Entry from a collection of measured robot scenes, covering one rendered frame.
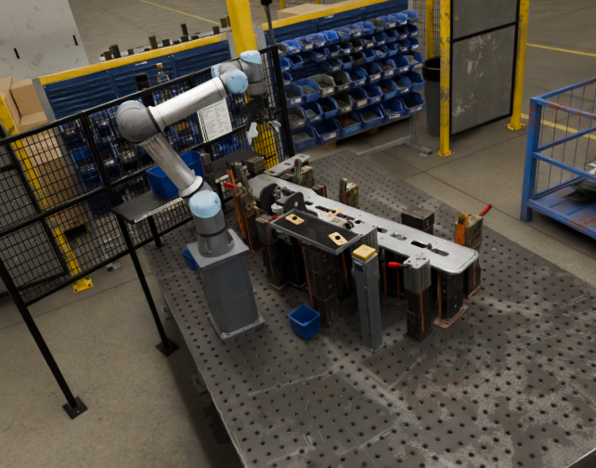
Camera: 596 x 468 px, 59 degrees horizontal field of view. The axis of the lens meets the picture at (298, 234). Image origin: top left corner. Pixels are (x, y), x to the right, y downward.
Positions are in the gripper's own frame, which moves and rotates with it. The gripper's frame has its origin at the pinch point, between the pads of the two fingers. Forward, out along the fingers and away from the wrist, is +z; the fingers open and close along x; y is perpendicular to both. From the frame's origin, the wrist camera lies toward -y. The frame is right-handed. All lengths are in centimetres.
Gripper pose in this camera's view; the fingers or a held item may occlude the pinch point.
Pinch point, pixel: (263, 138)
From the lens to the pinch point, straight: 224.1
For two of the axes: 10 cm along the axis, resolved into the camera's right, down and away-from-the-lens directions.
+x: 7.4, -4.4, 5.1
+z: 1.5, 8.4, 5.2
